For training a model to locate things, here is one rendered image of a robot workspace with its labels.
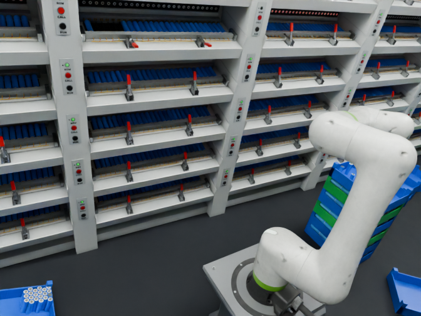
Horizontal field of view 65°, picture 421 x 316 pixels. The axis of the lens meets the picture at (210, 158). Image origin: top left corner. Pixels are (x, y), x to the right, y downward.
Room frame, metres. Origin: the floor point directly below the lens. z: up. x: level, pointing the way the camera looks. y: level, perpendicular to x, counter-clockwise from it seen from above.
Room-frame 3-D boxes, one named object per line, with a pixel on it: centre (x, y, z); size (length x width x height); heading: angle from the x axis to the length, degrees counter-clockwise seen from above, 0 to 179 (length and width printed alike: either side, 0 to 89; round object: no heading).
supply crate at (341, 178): (1.29, -0.76, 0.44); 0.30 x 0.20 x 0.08; 38
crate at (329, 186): (1.29, -0.76, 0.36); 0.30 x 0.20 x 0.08; 38
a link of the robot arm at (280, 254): (0.72, -0.28, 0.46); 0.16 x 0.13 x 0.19; 58
